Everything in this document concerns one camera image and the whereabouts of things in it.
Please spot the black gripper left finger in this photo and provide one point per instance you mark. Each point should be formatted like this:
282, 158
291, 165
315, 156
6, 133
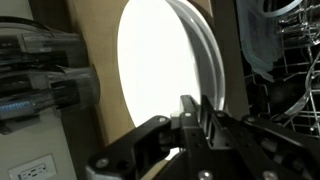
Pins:
146, 146

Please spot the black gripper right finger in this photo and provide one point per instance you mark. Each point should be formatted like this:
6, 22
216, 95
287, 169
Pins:
256, 143

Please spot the white dinner plate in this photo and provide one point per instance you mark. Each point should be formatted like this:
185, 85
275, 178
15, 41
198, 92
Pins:
156, 60

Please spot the small white plate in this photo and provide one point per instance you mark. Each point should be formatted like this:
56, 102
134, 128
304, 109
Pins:
213, 60

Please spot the plastic food container with lid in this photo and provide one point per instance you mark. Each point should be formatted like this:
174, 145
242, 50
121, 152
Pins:
260, 43

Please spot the white wall outlet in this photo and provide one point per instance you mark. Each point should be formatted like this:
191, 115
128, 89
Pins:
33, 168

